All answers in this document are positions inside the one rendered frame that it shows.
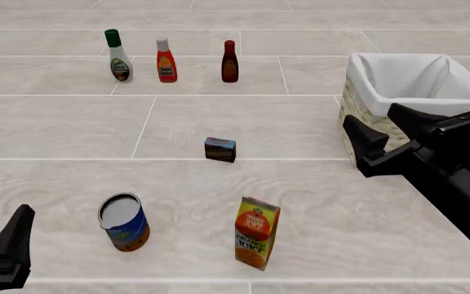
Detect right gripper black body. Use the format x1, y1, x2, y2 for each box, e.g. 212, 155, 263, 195
358, 110, 470, 179

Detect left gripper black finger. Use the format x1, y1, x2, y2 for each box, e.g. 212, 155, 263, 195
0, 203, 36, 270

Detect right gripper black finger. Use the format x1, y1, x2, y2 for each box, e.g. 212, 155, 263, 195
342, 115, 390, 158
387, 103, 459, 135

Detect wicker basket with white liner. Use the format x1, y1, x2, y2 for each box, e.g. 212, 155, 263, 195
337, 51, 470, 165

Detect chocolate pudding box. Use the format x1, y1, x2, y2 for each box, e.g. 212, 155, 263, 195
204, 136, 237, 164

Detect blue and orange tin can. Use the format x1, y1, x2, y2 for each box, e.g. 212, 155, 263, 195
97, 191, 151, 252

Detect orange juice carton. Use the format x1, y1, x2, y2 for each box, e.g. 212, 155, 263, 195
234, 196, 282, 272

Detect dark red sauce bottle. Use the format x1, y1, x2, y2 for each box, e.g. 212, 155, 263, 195
220, 39, 240, 83

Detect green-capped salad dressing bottle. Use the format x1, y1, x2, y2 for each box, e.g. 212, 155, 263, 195
104, 29, 134, 82

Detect grey-capped red ketchup bottle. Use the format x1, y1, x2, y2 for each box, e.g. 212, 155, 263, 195
155, 37, 179, 83

